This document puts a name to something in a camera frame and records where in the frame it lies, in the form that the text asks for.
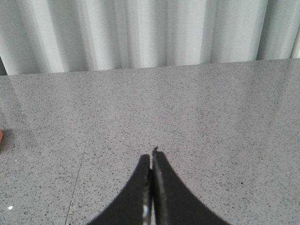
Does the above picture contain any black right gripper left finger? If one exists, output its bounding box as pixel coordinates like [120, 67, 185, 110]
[89, 155, 150, 225]

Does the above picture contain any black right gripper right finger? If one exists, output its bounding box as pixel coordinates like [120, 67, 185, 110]
[152, 147, 228, 225]

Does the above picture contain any orange foam cube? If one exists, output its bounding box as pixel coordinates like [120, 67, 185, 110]
[0, 130, 3, 143]

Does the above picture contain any pale green curtain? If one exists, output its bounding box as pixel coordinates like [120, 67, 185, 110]
[0, 0, 300, 75]

